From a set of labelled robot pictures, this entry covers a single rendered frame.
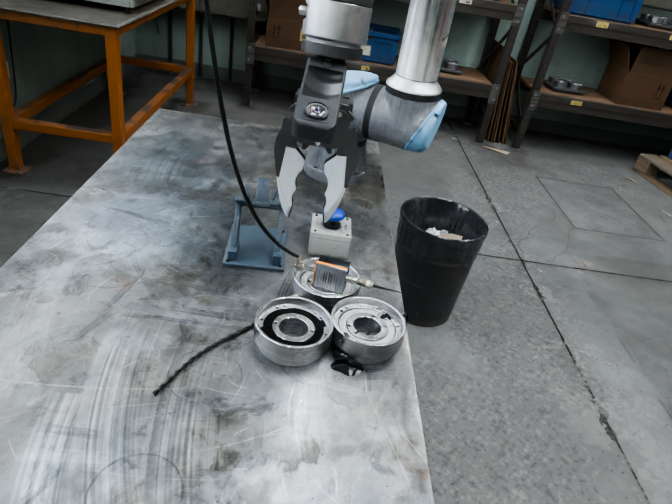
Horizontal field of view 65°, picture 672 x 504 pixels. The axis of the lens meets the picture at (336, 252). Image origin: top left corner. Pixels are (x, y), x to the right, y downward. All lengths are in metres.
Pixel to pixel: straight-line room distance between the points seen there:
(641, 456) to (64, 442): 1.78
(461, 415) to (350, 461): 1.25
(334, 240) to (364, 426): 0.36
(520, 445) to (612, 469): 0.29
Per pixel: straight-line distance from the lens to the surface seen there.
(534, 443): 1.89
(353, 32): 0.62
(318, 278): 0.78
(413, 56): 1.09
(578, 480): 1.87
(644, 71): 4.75
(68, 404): 0.68
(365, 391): 0.69
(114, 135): 2.79
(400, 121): 1.10
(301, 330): 0.74
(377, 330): 0.76
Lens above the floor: 1.29
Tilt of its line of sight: 32 degrees down
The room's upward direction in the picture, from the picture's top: 10 degrees clockwise
